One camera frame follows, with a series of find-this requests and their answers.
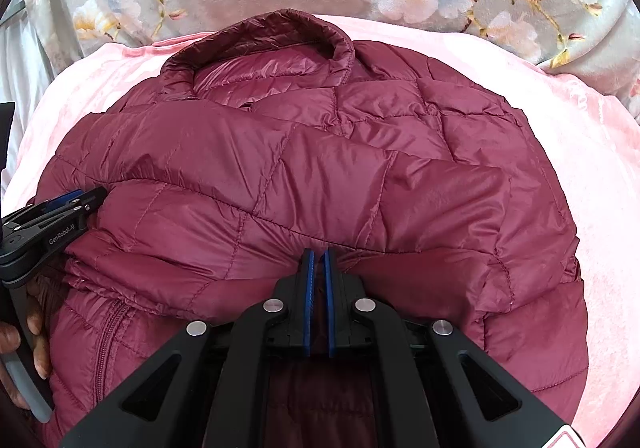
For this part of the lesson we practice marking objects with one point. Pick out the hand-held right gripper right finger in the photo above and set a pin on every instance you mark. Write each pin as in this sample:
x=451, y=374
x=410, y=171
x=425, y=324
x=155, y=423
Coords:
x=329, y=308

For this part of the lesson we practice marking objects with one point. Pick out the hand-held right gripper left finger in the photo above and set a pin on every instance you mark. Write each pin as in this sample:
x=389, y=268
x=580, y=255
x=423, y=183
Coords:
x=308, y=308

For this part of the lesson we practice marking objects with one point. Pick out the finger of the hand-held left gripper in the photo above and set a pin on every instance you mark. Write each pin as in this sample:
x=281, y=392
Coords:
x=92, y=202
x=65, y=198

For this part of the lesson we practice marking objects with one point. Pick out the maroon quilted puffer jacket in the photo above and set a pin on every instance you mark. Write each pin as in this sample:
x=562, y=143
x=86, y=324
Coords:
x=320, y=153

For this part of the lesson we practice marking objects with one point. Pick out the person's left hand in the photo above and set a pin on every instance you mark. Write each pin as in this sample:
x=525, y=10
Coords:
x=36, y=328

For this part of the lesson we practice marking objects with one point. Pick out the grey curtain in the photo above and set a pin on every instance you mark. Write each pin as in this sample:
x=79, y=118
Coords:
x=25, y=78

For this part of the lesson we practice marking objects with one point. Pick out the grey metal bar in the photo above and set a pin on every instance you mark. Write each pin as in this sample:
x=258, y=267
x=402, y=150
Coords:
x=12, y=13

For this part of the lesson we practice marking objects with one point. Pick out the pink plush blanket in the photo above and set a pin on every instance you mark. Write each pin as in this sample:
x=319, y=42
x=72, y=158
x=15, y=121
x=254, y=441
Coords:
x=590, y=178

